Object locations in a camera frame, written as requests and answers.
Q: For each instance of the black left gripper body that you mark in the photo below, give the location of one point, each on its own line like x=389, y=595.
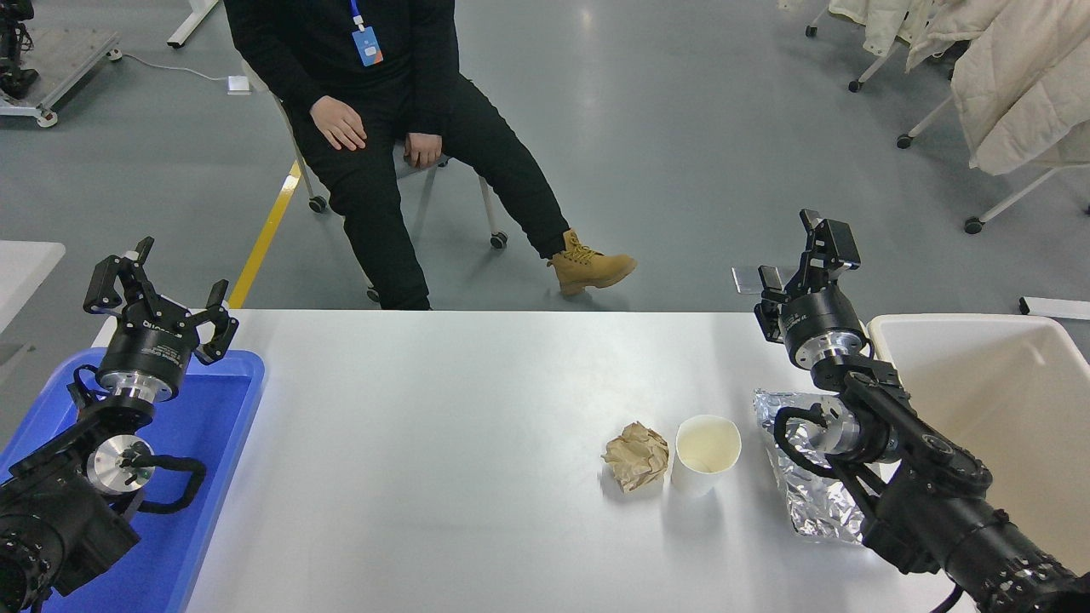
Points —
x=153, y=349

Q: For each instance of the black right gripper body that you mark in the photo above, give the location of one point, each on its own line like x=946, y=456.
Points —
x=817, y=319

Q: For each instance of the white paper cup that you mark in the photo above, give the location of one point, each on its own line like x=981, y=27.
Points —
x=694, y=477

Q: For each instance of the silver foil tray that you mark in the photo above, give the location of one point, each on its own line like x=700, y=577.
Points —
x=813, y=511

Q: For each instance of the tan paper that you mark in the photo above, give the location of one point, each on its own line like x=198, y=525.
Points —
x=637, y=455

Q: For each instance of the person's right hand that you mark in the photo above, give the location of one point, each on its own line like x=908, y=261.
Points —
x=339, y=123

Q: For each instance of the person's left hand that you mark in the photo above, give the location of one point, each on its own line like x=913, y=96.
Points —
x=423, y=149

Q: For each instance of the white side table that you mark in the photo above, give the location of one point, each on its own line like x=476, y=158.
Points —
x=25, y=272

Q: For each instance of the blue plastic tray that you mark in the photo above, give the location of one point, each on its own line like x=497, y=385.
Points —
x=213, y=477

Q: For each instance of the large pale plastic bin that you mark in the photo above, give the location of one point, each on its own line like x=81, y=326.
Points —
x=979, y=383

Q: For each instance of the person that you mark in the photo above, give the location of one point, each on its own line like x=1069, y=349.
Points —
x=375, y=187

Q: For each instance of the white power brick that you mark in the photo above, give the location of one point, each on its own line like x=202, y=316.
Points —
x=239, y=85

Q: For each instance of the small cream coat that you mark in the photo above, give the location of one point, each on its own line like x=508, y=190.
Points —
x=886, y=21

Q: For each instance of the white flat bar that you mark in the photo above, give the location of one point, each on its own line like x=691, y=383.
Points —
x=1056, y=308

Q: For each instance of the grey wheeled platform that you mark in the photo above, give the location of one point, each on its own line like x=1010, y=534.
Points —
x=77, y=51

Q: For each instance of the large cream quilted coat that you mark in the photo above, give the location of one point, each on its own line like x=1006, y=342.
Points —
x=1022, y=85

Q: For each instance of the black machine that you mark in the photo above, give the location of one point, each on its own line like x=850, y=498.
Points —
x=13, y=42

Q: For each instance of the white metal table foot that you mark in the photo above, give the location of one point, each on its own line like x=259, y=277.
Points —
x=191, y=24

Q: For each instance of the blue id badge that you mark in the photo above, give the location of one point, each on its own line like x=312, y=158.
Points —
x=368, y=47

